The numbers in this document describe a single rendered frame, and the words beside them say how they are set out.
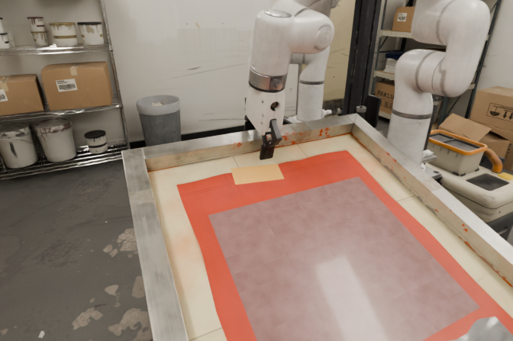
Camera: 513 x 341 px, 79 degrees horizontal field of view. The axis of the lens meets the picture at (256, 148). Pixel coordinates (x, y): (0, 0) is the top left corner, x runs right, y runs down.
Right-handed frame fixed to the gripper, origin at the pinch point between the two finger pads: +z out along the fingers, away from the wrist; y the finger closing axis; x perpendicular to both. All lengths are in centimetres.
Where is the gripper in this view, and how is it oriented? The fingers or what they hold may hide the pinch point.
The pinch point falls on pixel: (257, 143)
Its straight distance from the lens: 72.3
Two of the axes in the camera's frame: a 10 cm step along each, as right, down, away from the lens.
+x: -9.1, 1.6, -3.8
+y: -4.0, -6.0, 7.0
